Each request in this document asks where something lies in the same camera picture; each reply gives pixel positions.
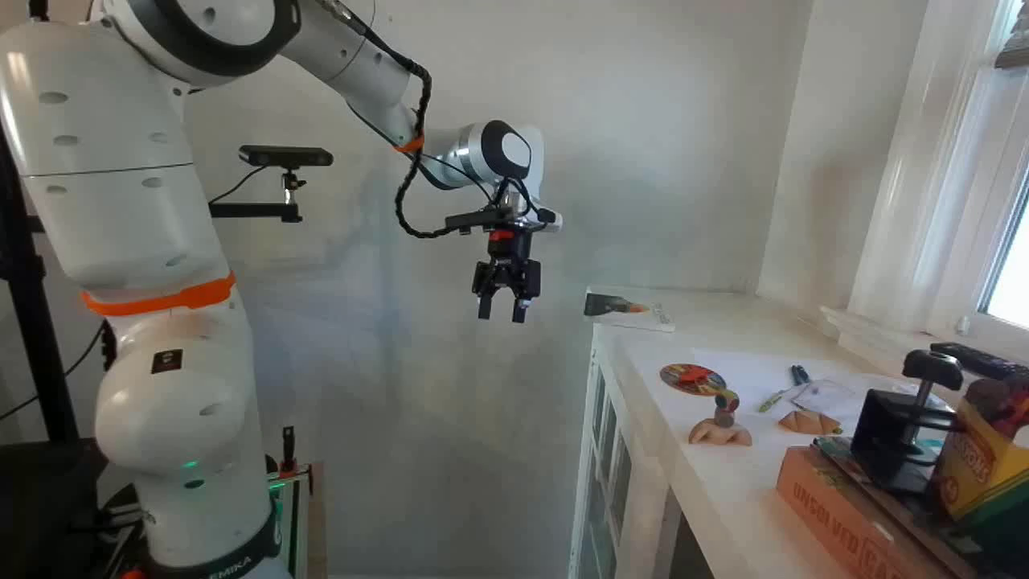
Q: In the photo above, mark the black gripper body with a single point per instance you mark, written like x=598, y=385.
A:
x=509, y=264

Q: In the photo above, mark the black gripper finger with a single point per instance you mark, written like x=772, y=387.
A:
x=484, y=307
x=520, y=309

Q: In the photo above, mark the round colourful spinner wheel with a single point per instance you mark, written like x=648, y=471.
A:
x=693, y=377

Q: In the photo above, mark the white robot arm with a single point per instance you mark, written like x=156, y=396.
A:
x=94, y=125

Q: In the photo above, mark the white cabinet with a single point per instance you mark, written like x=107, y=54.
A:
x=658, y=505

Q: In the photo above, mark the wooden toy figure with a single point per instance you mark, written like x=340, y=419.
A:
x=722, y=426

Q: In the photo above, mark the blue pen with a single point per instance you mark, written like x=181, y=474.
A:
x=798, y=377

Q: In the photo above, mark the folded brown paper piece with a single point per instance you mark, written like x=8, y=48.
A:
x=810, y=424

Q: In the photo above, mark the brown cardboard box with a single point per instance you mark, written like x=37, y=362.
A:
x=862, y=538

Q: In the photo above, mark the black camera on stand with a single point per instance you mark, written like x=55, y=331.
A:
x=287, y=158

